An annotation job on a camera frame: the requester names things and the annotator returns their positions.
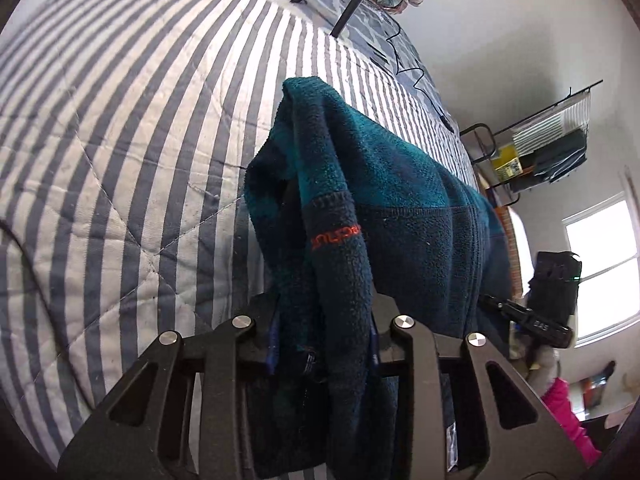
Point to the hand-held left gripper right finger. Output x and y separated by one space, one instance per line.
387 330

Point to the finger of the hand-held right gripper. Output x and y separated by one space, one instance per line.
490 302

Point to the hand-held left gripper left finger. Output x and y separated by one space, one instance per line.
260 340

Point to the teal plaid fleece jacket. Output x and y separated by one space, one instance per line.
400 210

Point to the black metal clothes rack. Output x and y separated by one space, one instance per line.
595 110

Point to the person's right hand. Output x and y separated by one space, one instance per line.
542 362

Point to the white and orange pillow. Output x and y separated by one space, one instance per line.
517 250

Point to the window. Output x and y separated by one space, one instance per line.
600 270

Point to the dark teal hanging cloth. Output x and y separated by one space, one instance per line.
560 157

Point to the yellow box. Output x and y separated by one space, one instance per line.
507 162

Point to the white striped hanging cloth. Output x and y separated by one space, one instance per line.
537 130

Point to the blue striped quilted bed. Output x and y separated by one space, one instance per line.
125 135

